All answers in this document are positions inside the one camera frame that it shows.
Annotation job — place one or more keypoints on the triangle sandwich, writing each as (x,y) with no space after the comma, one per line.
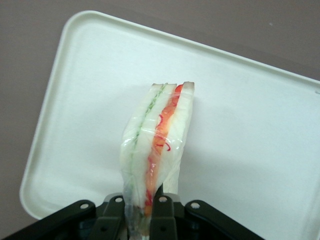
(147,140)

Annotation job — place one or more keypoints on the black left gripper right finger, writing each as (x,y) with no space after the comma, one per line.
(162,220)

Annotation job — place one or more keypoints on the cream plastic tray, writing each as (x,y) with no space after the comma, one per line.
(237,112)

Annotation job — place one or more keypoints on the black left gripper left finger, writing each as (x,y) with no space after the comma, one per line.
(110,220)

